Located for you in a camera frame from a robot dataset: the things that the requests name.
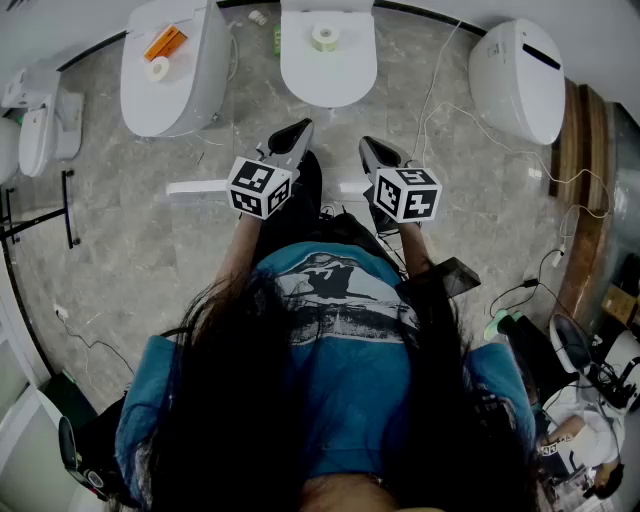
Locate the person's right forearm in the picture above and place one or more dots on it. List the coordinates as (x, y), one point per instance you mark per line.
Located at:
(415, 245)

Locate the white framed glass door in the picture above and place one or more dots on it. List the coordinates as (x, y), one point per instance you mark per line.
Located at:
(12, 370)

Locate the white flat-lid toilet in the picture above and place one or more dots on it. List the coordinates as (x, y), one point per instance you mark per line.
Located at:
(327, 77)

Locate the black hand-held device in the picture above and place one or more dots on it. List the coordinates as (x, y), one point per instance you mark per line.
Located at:
(67, 445)

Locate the black box on forearm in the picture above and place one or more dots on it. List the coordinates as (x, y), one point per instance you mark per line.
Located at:
(460, 277)

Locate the brown cardboard box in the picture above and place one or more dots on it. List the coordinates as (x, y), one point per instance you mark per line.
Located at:
(620, 305)

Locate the large white closed toilet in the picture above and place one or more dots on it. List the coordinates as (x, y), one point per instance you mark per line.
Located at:
(165, 105)

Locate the person's left forearm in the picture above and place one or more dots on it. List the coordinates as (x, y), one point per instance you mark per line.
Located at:
(240, 245)

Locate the green bottle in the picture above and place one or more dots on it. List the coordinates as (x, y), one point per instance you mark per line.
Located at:
(276, 40)

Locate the white toilet with black slot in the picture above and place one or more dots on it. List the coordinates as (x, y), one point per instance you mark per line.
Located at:
(520, 90)

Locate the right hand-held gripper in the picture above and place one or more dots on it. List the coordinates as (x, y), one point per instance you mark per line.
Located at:
(407, 195)

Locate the person's blue printed T-shirt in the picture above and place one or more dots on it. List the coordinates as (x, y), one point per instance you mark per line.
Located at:
(350, 390)

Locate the dark green mat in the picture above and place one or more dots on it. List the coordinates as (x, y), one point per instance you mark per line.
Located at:
(70, 400)

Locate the green tape roll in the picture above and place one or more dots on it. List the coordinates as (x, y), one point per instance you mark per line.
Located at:
(325, 40)

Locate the white wall box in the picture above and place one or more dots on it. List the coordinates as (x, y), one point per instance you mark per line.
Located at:
(30, 85)

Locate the person's black trousers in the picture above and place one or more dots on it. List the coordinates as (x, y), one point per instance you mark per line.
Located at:
(295, 215)

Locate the white tape roll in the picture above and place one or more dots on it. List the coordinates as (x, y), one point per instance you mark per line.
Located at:
(157, 70)

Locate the black metal rack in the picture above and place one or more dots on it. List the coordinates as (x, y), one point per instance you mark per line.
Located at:
(66, 210)

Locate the small white toilet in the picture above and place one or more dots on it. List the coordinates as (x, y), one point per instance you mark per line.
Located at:
(35, 140)

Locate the orange box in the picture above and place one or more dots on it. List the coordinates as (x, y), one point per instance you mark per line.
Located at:
(165, 42)

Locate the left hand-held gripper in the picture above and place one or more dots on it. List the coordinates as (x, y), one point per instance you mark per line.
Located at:
(260, 187)

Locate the curved wooden step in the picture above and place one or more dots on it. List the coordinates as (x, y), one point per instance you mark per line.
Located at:
(585, 150)

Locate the small white floor object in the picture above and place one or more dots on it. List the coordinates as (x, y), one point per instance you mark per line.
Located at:
(257, 17)

